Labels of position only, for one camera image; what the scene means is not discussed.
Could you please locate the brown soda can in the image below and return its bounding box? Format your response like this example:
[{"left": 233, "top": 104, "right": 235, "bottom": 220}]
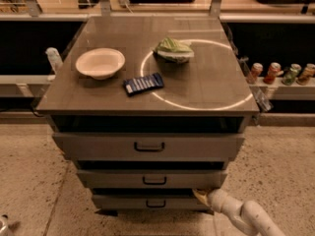
[{"left": 296, "top": 63, "right": 315, "bottom": 86}]

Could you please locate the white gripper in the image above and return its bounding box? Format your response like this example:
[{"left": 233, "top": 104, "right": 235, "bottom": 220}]
[{"left": 193, "top": 189, "right": 233, "bottom": 214}]

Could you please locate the white bottle on shelf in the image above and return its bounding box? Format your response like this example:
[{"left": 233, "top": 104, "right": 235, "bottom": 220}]
[{"left": 45, "top": 47, "right": 63, "bottom": 72}]

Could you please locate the grey top drawer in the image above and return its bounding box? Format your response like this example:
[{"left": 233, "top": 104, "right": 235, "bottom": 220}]
[{"left": 53, "top": 133, "right": 244, "bottom": 161}]

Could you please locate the red soda can left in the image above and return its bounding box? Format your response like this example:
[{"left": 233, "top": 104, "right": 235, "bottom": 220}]
[{"left": 246, "top": 63, "right": 263, "bottom": 85}]

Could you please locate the green chip bag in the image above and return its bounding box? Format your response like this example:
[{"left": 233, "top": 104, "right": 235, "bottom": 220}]
[{"left": 154, "top": 37, "right": 194, "bottom": 64}]

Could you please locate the green soda can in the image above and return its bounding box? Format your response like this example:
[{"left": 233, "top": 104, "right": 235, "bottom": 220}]
[{"left": 282, "top": 64, "right": 301, "bottom": 86}]

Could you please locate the clear plastic bag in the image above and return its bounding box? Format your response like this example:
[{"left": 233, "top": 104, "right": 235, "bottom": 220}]
[{"left": 238, "top": 56, "right": 273, "bottom": 112}]

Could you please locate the white object floor corner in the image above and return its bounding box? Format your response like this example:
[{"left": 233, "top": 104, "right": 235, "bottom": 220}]
[{"left": 0, "top": 215, "right": 14, "bottom": 236}]

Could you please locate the blue snack packet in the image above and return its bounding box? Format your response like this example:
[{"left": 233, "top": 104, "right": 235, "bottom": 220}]
[{"left": 123, "top": 73, "right": 164, "bottom": 96}]

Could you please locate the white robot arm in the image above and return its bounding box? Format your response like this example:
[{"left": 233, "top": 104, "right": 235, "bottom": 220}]
[{"left": 193, "top": 189, "right": 285, "bottom": 236}]

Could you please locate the white bowl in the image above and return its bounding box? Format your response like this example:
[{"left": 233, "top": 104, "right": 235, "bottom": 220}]
[{"left": 76, "top": 48, "right": 125, "bottom": 80}]

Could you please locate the grey drawer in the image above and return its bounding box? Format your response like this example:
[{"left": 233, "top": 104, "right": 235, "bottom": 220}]
[
  {"left": 77, "top": 170, "right": 227, "bottom": 189},
  {"left": 92, "top": 195, "right": 208, "bottom": 210},
  {"left": 53, "top": 133, "right": 244, "bottom": 161}
]

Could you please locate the grey middle drawer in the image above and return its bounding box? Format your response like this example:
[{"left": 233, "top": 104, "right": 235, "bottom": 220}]
[{"left": 77, "top": 170, "right": 227, "bottom": 189}]

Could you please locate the grey drawer cabinet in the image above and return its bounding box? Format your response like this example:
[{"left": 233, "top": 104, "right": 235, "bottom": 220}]
[{"left": 35, "top": 15, "right": 260, "bottom": 217}]

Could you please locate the red soda can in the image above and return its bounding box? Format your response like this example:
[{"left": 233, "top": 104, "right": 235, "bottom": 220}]
[
  {"left": 246, "top": 63, "right": 263, "bottom": 85},
  {"left": 263, "top": 62, "right": 284, "bottom": 85}
]

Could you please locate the grey bottom drawer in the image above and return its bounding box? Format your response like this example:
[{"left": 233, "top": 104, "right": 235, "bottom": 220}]
[{"left": 92, "top": 195, "right": 208, "bottom": 210}]

